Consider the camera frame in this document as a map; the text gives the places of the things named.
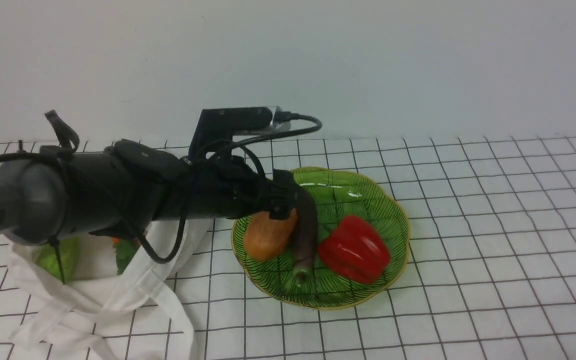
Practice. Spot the purple eggplant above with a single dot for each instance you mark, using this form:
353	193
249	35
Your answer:
304	237

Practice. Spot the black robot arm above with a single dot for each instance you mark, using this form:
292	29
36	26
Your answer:
120	191

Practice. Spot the red bell pepper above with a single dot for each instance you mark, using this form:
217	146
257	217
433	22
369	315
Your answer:
355	251

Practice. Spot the brown potato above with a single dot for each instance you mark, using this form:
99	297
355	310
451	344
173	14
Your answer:
266	238

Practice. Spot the dark green leafy vegetable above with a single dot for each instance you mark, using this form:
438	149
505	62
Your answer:
124	251

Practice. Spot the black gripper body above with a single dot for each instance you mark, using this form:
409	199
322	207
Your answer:
226	187

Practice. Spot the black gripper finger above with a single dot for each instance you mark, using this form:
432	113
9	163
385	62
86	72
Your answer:
283	195

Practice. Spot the light green chayote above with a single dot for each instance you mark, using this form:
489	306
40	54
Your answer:
60	264

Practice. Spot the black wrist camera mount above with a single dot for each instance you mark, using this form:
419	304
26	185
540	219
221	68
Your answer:
222	124

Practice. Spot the green glass leaf plate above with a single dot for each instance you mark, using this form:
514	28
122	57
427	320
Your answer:
337	194

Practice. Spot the white cloth tote bag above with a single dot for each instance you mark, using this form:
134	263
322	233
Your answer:
101	294

